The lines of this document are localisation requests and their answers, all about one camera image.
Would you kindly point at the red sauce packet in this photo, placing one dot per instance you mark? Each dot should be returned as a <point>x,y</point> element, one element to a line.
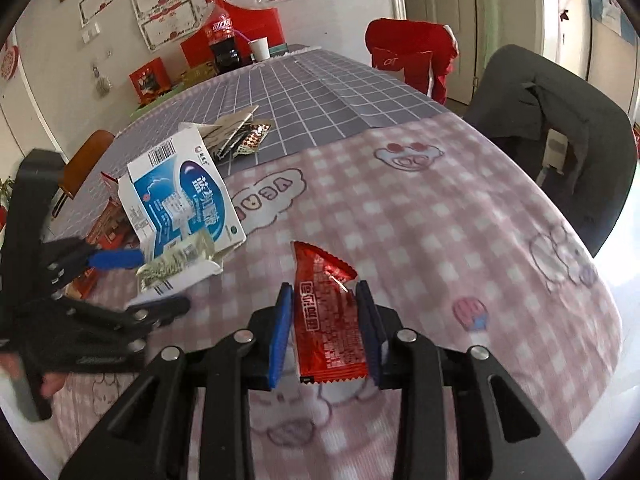
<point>325,320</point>

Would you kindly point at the blue white medicine box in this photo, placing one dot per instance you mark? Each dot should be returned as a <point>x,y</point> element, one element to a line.
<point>195,195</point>

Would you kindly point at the grey jacket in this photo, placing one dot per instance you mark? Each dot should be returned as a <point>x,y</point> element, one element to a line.
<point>590,160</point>

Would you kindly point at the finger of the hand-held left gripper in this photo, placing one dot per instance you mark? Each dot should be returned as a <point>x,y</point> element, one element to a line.
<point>145,312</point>
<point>117,258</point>

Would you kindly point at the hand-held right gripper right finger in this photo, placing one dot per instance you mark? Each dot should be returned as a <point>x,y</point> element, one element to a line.
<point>372,340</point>

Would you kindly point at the green foil packet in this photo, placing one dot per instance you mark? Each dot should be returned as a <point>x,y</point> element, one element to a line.
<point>180,255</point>

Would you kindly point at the cola bottle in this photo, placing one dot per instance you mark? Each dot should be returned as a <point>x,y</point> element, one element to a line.
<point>222,45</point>

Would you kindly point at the pink checked tablecloth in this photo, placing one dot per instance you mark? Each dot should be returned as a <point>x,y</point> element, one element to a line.
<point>425,210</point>

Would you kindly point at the person's left hand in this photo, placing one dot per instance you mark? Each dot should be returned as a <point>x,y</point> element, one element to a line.
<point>52,384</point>

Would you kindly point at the red jacket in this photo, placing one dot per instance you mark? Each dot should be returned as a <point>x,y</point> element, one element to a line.
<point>410,55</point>

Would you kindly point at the white paper cup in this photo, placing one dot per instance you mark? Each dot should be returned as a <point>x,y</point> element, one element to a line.
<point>259,50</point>

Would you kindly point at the green plant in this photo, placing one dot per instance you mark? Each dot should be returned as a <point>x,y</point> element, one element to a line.
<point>5,195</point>

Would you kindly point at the brown wooden chair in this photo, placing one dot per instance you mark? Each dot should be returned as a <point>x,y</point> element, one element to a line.
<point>85,160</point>

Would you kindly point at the white hanging brush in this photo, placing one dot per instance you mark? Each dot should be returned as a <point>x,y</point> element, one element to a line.
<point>102,85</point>

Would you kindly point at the red paper-cut wall ornament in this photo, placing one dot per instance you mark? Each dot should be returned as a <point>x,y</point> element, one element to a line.
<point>7,62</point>

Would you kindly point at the pile of snack wrappers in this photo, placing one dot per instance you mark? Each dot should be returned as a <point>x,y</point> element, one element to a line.
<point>240,140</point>

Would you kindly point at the group of wall certificates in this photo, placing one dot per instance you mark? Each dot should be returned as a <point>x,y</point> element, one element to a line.
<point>165,15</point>

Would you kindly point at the white phone stand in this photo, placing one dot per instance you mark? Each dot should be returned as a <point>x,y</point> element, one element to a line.
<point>556,152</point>

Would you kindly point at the large red gift box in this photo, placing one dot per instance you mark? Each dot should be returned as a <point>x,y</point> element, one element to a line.
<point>265,25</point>

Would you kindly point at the small red box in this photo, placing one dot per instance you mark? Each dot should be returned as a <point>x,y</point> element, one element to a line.
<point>149,80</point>

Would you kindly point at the white door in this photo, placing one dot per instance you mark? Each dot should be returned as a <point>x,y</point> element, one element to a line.
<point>450,0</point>

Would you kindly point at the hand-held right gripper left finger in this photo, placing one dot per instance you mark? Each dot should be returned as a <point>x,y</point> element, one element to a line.
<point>280,340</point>

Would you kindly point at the grey grid tablecloth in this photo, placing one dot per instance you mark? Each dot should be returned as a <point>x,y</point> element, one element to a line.
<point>310,95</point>

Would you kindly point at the white light switch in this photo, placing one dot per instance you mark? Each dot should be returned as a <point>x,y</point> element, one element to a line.
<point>90,33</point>

